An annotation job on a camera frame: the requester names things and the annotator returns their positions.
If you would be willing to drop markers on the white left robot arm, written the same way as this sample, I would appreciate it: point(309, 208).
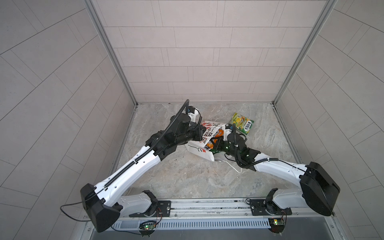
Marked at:
point(104, 203)

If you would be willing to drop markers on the circuit board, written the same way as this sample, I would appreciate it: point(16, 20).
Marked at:
point(277, 226)
point(148, 226)

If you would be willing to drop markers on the aluminium left corner post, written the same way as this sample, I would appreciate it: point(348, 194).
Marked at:
point(90, 7)

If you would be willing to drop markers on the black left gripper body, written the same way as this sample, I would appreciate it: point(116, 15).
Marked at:
point(192, 134)

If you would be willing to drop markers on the left circuit board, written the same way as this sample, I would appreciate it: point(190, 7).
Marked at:
point(148, 226)

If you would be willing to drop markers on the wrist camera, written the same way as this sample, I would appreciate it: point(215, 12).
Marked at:
point(227, 131)
point(193, 113)

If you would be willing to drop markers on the white floral paper bag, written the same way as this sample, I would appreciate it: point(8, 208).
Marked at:
point(198, 148)

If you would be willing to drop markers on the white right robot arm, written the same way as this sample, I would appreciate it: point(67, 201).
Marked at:
point(316, 188)

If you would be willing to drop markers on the aluminium corner post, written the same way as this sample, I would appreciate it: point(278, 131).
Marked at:
point(90, 7)
point(321, 20)

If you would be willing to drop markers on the green Fox's candy packet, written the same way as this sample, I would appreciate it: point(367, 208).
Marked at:
point(242, 123)

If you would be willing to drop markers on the right circuit board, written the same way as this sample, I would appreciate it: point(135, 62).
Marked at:
point(277, 226)

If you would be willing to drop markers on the aluminium right corner post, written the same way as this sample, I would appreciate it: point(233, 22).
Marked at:
point(321, 20)

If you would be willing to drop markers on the orange Fox's candy packet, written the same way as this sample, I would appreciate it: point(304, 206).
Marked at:
point(214, 141)

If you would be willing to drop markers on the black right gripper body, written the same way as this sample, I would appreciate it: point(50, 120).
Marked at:
point(224, 147)

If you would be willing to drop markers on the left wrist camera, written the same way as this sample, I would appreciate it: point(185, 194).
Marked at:
point(193, 113)

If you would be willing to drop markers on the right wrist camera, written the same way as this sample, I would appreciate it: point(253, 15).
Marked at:
point(227, 131)

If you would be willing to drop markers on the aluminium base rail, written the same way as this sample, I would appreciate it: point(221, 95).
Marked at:
point(220, 219)

